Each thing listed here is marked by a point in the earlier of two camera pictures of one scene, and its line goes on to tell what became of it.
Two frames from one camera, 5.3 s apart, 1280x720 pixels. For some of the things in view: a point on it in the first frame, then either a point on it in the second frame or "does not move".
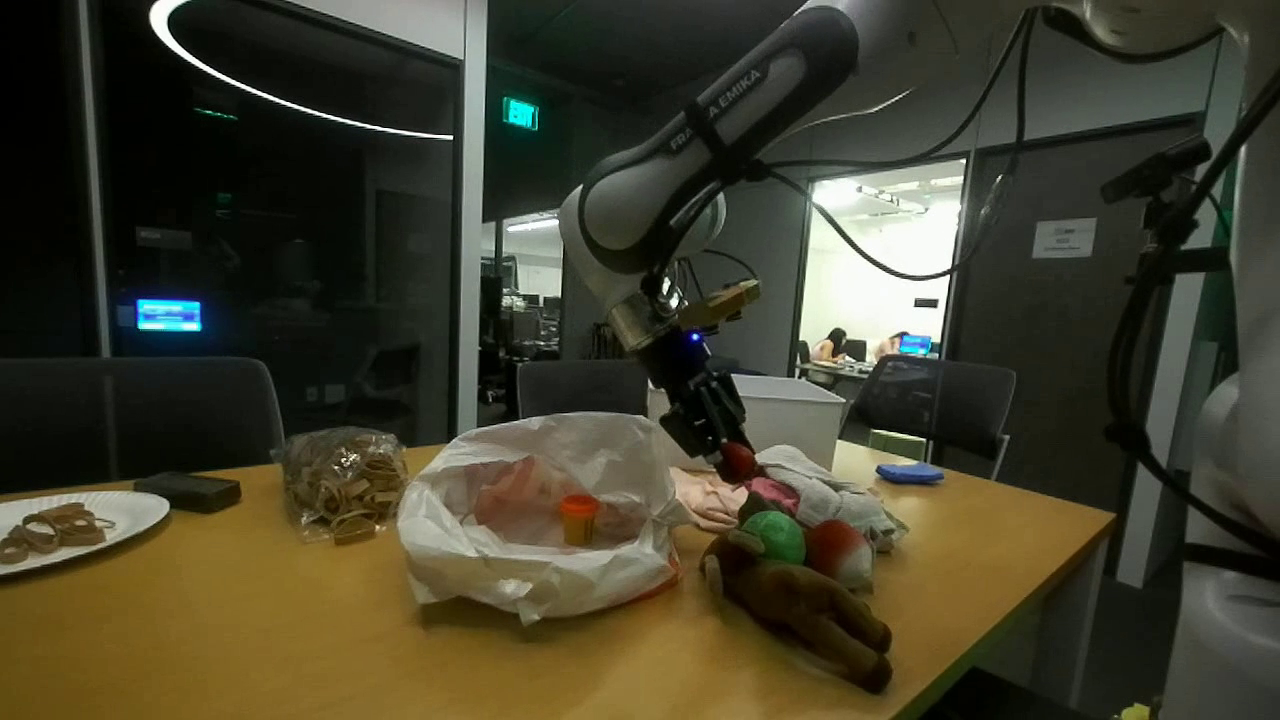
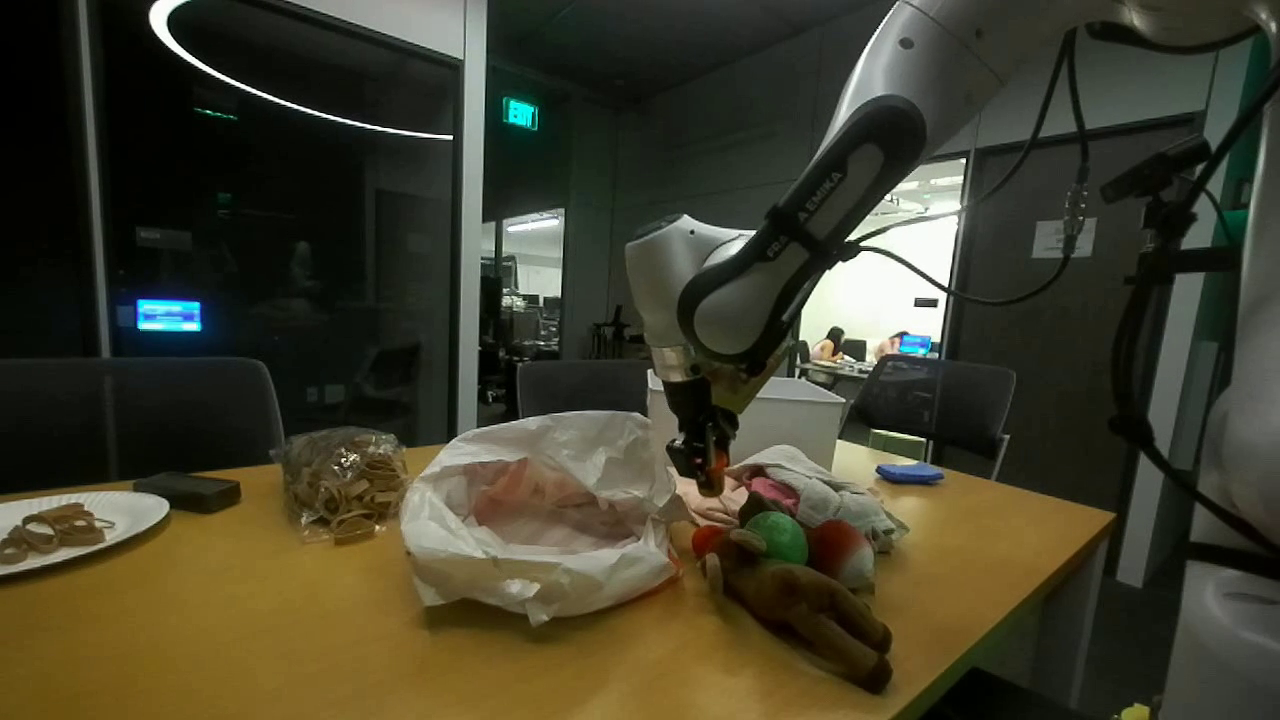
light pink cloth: x=710 y=503 does not move
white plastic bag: x=545 y=514 does not move
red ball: x=737 y=461 -> x=706 y=536
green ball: x=776 y=533 does not move
